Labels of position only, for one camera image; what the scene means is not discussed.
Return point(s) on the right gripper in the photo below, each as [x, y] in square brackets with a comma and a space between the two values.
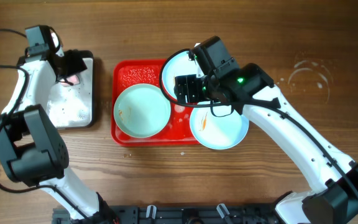
[184, 89]

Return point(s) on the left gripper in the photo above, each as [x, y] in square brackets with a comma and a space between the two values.
[72, 64]

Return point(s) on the pink sponge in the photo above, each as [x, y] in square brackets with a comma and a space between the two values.
[70, 81]

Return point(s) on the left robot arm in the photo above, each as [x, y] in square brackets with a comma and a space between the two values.
[31, 149]

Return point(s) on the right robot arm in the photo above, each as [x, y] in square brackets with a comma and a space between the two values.
[331, 174]

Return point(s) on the red plastic tray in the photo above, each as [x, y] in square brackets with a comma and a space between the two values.
[176, 132]

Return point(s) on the black metal basin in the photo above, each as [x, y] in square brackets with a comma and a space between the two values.
[73, 106]

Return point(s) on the mint plate with orange stain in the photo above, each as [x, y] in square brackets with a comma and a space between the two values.
[218, 127]

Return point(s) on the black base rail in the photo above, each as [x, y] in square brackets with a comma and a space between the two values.
[246, 214]

